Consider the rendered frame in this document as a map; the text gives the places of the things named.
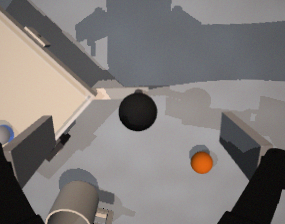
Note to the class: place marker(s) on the beige mug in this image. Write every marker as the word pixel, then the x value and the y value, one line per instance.
pixel 82 199

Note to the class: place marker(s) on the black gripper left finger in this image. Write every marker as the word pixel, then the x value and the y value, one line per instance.
pixel 23 155

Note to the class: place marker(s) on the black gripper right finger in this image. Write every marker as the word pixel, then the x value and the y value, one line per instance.
pixel 258 202

